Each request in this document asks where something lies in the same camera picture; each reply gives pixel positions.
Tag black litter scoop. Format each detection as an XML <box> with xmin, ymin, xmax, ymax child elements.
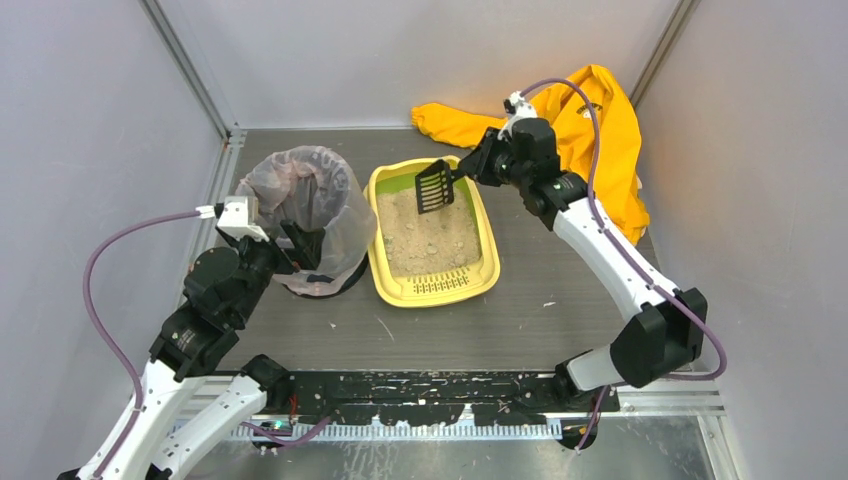
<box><xmin>414</xmin><ymin>158</ymin><xmax>463</xmax><ymax>215</ymax></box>

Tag bin with pink bag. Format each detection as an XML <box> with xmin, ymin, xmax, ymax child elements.
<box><xmin>233</xmin><ymin>146</ymin><xmax>377</xmax><ymax>299</ymax></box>

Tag yellow green litter box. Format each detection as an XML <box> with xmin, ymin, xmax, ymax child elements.
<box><xmin>364</xmin><ymin>158</ymin><xmax>501</xmax><ymax>308</ymax></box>

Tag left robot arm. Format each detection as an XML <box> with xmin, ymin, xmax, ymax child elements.
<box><xmin>59</xmin><ymin>237</ymin><xmax>296</xmax><ymax>479</ymax></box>

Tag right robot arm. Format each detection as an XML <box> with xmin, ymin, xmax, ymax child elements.
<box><xmin>458</xmin><ymin>118</ymin><xmax>707</xmax><ymax>396</ymax></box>

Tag cat litter sand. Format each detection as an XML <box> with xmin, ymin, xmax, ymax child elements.
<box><xmin>377</xmin><ymin>188</ymin><xmax>481</xmax><ymax>277</ymax></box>

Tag yellow sweatshirt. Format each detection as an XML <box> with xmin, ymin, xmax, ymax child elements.
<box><xmin>410</xmin><ymin>64</ymin><xmax>651</xmax><ymax>246</ymax></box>

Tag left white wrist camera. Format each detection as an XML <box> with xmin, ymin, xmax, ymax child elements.
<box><xmin>195</xmin><ymin>196</ymin><xmax>270</xmax><ymax>242</ymax></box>

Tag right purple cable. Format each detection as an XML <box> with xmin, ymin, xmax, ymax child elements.
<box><xmin>519</xmin><ymin>78</ymin><xmax>728</xmax><ymax>452</ymax></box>

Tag purple cable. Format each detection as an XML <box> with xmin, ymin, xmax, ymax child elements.
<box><xmin>82</xmin><ymin>206</ymin><xmax>217</xmax><ymax>480</ymax></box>
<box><xmin>519</xmin><ymin>78</ymin><xmax>728</xmax><ymax>452</ymax></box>

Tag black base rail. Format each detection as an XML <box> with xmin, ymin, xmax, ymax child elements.
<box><xmin>259</xmin><ymin>371</ymin><xmax>620</xmax><ymax>427</ymax></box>

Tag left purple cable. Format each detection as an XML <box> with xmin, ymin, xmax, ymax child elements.
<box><xmin>82</xmin><ymin>206</ymin><xmax>217</xmax><ymax>480</ymax></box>

